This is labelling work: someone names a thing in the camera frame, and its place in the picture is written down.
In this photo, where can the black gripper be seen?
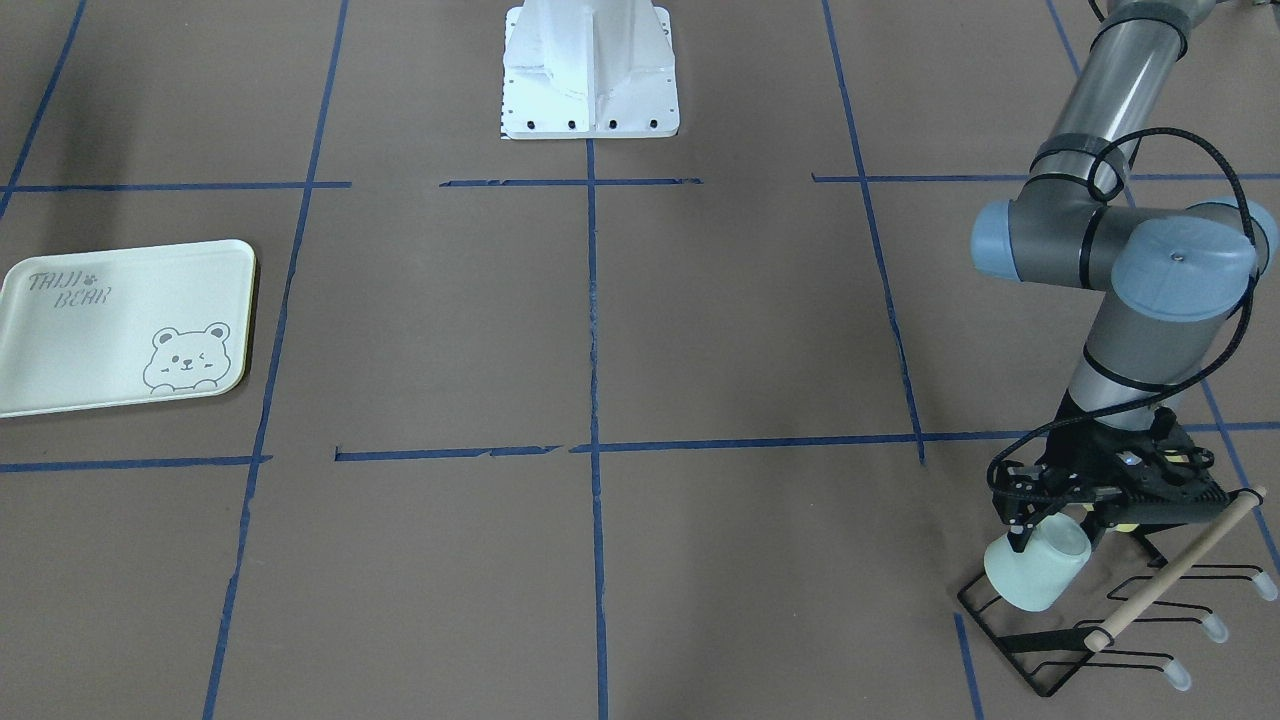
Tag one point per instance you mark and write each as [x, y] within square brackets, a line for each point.
[1083, 452]

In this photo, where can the light green cup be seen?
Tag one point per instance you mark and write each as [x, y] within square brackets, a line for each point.
[1033, 579]

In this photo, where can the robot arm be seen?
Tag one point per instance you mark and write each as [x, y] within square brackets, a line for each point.
[1170, 279]

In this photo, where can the white bear print tray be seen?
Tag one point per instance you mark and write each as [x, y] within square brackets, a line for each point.
[124, 327]

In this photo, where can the wooden rack dowel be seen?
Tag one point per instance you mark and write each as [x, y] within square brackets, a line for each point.
[1105, 634]

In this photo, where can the black wire cup rack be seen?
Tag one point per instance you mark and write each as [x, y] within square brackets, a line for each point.
[1046, 650]

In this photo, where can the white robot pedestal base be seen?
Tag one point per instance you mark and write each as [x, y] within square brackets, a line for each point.
[589, 69]

